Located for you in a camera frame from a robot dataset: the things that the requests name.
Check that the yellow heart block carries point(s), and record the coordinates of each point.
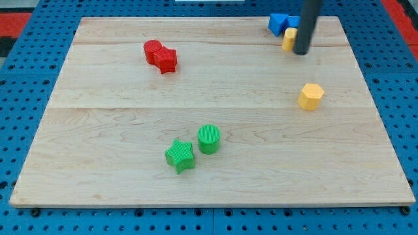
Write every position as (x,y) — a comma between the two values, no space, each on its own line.
(289,38)

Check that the yellow hexagon block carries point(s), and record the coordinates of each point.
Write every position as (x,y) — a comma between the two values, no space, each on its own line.
(310,96)

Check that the green cylinder block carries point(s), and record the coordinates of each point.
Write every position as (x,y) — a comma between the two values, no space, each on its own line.
(208,139)

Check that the green star block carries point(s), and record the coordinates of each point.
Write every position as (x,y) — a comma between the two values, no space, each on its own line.
(180,156)

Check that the light wooden board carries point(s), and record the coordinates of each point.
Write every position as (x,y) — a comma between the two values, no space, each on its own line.
(209,112)

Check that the red star block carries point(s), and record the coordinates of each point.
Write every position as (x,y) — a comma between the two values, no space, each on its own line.
(165,59)

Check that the red cylinder block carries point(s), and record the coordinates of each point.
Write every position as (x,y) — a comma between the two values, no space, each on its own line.
(150,47)

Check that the blue triangle block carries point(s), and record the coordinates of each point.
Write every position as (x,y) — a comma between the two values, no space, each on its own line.
(277,23)

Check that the blue cube block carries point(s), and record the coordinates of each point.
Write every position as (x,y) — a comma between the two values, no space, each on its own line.
(293,21)

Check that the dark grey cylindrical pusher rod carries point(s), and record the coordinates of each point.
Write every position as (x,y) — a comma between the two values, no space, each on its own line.
(308,17)

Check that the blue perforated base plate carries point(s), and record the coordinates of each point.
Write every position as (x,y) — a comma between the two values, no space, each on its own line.
(32,66)

